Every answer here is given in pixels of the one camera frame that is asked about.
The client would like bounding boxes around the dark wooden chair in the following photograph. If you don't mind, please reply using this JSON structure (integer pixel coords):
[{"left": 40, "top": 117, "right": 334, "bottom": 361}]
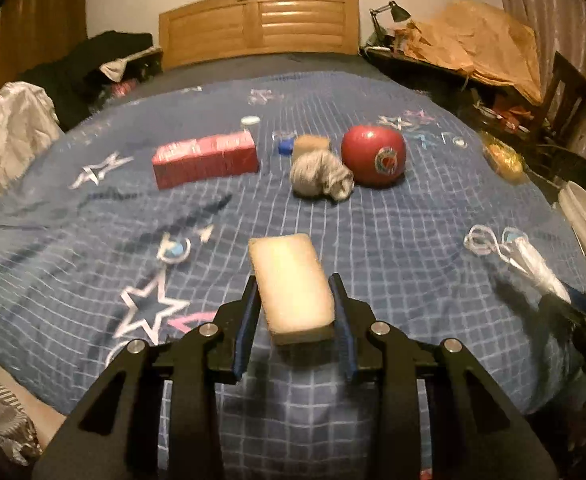
[{"left": 543, "top": 51, "right": 586, "bottom": 136}]

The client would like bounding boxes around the red apple with sticker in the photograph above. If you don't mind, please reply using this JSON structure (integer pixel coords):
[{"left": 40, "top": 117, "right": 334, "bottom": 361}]
[{"left": 341, "top": 125, "right": 407, "bottom": 190}]

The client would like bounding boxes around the white crumpled cloth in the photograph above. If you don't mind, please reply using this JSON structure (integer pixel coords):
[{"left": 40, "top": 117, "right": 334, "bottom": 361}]
[{"left": 0, "top": 81, "right": 64, "bottom": 218}]

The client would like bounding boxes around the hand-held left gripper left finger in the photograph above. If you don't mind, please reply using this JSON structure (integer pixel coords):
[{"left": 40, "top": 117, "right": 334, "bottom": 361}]
[{"left": 32, "top": 275, "right": 264, "bottom": 480}]

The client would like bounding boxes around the grey rolled sock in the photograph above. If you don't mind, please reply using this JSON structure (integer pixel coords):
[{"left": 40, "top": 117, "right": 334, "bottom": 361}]
[{"left": 289, "top": 150, "right": 356, "bottom": 203}]

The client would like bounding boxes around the black clothing pile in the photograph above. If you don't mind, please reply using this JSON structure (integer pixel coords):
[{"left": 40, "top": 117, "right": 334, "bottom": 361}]
[{"left": 16, "top": 31, "right": 164, "bottom": 128}]

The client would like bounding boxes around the beige curtain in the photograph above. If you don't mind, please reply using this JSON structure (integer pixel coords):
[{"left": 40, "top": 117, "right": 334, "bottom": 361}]
[{"left": 493, "top": 0, "right": 586, "bottom": 171}]

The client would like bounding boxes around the blue checked blanket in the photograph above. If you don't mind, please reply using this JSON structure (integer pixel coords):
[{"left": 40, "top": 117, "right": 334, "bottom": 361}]
[{"left": 0, "top": 72, "right": 586, "bottom": 480}]

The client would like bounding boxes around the orange cloth pile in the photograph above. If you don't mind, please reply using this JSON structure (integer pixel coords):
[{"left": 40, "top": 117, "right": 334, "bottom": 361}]
[{"left": 403, "top": 0, "right": 544, "bottom": 106}]

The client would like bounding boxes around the black desk lamp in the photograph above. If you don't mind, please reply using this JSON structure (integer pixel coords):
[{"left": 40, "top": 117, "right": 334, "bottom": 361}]
[{"left": 369, "top": 1, "right": 411, "bottom": 51}]

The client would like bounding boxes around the red carton box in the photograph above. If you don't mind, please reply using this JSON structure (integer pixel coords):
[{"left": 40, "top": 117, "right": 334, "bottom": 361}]
[{"left": 152, "top": 131, "right": 260, "bottom": 191}]

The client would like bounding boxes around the brown sponge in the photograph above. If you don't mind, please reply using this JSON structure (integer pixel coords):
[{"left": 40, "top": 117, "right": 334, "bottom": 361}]
[{"left": 293, "top": 135, "right": 333, "bottom": 158}]

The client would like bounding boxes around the white face mask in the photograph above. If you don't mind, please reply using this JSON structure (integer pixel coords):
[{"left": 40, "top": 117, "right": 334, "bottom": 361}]
[{"left": 464, "top": 224, "right": 574, "bottom": 306}]

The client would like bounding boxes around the small white cloth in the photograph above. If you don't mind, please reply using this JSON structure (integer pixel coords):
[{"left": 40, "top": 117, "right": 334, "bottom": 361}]
[{"left": 99, "top": 57, "right": 129, "bottom": 82}]

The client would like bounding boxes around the wooden wardrobe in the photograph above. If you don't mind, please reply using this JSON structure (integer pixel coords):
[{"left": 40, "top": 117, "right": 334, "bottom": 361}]
[{"left": 0, "top": 0, "right": 89, "bottom": 116}]

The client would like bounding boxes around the wooden headboard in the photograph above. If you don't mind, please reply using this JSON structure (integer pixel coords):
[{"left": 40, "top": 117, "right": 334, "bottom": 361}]
[{"left": 159, "top": 0, "right": 361, "bottom": 71}]

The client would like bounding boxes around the beige sponge block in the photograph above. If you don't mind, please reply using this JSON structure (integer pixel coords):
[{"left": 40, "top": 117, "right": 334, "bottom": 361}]
[{"left": 248, "top": 232, "right": 336, "bottom": 347}]

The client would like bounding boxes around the dark cluttered desk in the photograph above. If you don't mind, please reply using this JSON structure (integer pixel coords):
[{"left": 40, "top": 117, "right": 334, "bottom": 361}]
[{"left": 360, "top": 45, "right": 564, "bottom": 161}]

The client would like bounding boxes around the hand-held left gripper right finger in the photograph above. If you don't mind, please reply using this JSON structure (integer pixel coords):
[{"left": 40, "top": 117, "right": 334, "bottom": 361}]
[{"left": 327, "top": 273, "right": 558, "bottom": 480}]

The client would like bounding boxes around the yellow snack packet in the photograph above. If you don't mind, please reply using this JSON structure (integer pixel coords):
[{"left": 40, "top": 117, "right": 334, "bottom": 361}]
[{"left": 480, "top": 131, "right": 528, "bottom": 185}]

